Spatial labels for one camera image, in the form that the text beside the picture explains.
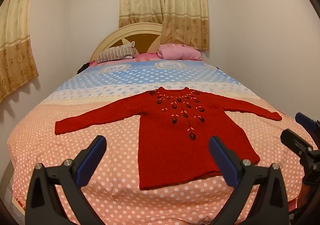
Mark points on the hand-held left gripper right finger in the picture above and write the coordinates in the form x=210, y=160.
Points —
x=225, y=160

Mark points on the pink pillow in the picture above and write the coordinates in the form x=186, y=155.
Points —
x=176, y=52

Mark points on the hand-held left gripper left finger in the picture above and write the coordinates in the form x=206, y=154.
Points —
x=92, y=158

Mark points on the cream wooden headboard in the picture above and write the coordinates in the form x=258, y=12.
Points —
x=141, y=39

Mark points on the beige floral side curtain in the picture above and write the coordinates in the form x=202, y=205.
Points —
x=15, y=52

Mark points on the red knitted sweater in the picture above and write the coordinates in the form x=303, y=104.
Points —
x=175, y=144

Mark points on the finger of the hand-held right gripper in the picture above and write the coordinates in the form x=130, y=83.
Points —
x=306, y=119
x=293, y=140

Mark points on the striped pillow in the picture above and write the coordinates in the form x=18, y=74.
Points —
x=115, y=53

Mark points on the white mattress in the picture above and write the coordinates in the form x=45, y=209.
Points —
x=11, y=197

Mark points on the pink bed sheet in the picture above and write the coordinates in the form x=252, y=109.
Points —
x=146, y=57

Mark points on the dark cloth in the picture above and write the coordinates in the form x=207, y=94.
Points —
x=83, y=67

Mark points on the polka-dot bedspread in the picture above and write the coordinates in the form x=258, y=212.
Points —
x=100, y=94

